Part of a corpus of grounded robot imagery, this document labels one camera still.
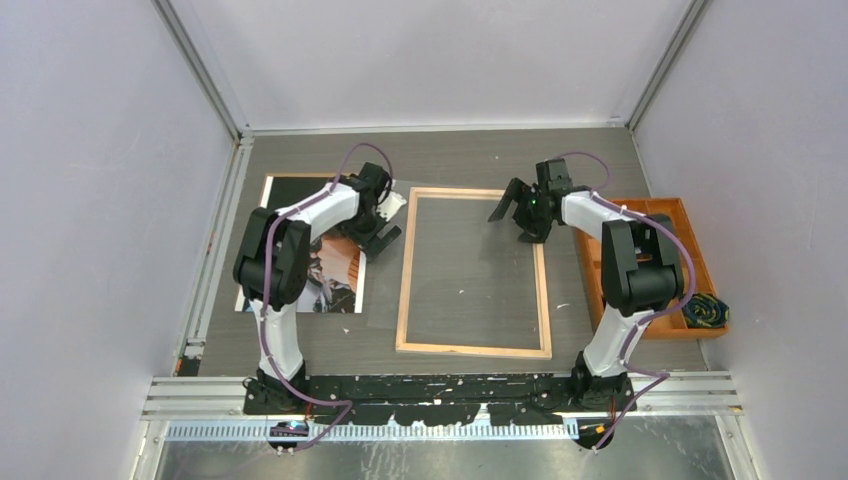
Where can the aluminium front rail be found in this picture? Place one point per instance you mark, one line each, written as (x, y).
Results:
(212, 408)

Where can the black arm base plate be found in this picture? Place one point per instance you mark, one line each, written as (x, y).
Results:
(435, 400)

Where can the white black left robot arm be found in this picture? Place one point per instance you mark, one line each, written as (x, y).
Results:
(274, 259)

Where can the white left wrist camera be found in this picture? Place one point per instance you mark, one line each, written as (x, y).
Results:
(391, 206)

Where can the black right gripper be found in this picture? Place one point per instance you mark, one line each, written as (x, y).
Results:
(534, 232)

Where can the printed photo of people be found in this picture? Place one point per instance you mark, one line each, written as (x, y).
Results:
(336, 275)

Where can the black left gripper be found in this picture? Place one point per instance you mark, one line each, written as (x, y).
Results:
(372, 247)

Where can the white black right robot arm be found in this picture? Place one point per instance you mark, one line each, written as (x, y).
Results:
(641, 272)

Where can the black yellow coiled roll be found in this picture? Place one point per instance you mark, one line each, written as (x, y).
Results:
(706, 311)

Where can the light wooden picture frame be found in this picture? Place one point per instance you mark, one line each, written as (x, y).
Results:
(499, 343)

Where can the clear acrylic sheet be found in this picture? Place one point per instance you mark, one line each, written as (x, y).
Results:
(391, 265)

